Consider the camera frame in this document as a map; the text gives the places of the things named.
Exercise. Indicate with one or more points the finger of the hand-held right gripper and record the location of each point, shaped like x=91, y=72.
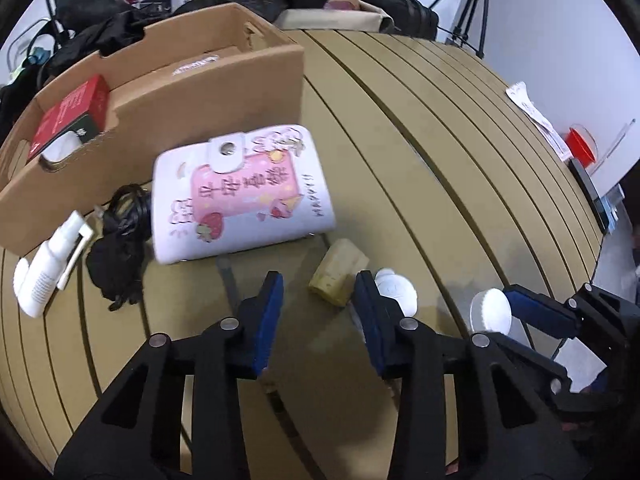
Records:
x=537, y=310
x=554, y=382

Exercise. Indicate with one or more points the red cup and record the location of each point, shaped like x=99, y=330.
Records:
x=582, y=145

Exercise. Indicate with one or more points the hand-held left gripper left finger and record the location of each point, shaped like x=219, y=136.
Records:
x=266, y=322

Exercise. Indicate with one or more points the white paper receipt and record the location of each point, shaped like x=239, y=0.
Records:
x=535, y=112

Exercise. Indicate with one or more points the black tripod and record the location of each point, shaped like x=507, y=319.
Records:
x=472, y=0

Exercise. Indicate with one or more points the black backpack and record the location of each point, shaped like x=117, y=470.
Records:
x=400, y=7

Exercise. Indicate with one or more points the cardboard tray box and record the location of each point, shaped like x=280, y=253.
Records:
x=200, y=80

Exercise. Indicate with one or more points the white pink printed wallet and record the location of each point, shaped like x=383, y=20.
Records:
x=245, y=195

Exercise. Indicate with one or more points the white spray bottle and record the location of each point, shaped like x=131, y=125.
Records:
x=42, y=270

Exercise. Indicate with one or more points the white round jar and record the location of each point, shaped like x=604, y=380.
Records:
x=492, y=310

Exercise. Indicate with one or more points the black clothes pile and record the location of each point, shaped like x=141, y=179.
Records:
x=95, y=30

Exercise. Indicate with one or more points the cork stopper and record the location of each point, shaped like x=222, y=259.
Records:
x=340, y=272

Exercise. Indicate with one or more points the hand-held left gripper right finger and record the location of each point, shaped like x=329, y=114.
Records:
x=372, y=327

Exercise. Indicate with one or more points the red box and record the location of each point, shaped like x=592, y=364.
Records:
x=65, y=112

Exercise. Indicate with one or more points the white round cap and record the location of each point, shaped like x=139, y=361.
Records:
x=397, y=290

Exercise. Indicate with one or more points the beige bag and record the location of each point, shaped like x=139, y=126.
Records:
x=330, y=19

